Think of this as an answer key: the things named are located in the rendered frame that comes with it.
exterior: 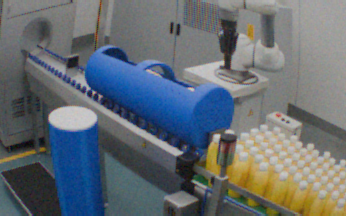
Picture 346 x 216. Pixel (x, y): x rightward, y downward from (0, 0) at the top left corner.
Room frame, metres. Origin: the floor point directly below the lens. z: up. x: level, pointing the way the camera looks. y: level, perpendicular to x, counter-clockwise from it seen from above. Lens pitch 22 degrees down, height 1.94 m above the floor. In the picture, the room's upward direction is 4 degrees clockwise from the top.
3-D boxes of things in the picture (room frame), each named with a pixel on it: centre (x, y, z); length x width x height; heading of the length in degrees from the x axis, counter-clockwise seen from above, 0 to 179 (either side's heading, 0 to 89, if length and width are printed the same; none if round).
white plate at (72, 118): (2.09, 0.49, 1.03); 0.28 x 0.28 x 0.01
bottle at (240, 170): (1.70, -0.29, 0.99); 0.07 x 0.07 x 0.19
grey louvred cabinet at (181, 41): (4.69, -0.16, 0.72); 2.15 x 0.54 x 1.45; 44
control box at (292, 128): (2.08, -0.55, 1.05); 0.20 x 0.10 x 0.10; 42
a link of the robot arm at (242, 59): (2.84, -0.38, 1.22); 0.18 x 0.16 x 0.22; 76
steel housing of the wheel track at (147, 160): (2.81, 0.51, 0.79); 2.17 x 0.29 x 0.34; 42
